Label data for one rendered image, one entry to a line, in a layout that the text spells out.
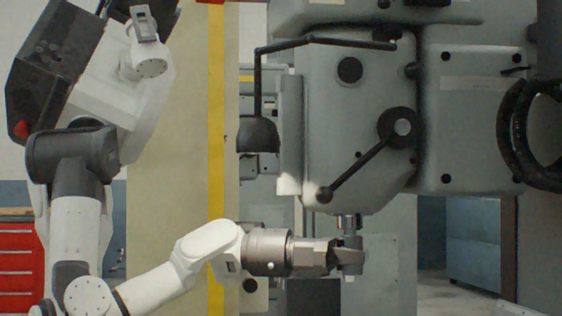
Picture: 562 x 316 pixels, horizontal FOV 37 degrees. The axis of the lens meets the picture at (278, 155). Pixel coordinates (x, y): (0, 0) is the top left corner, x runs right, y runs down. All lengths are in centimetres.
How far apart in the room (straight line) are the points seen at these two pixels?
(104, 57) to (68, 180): 30
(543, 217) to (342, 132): 45
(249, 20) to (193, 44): 756
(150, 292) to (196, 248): 11
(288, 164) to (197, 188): 174
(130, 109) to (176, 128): 152
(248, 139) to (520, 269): 65
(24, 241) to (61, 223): 440
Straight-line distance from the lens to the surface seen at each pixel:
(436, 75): 143
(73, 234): 152
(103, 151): 155
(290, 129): 145
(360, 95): 141
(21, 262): 595
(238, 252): 152
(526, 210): 169
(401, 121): 139
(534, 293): 168
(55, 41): 172
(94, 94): 165
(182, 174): 317
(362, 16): 141
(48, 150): 158
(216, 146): 318
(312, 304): 186
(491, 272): 897
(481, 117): 146
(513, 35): 151
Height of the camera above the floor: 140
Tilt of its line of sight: 1 degrees up
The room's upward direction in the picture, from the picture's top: straight up
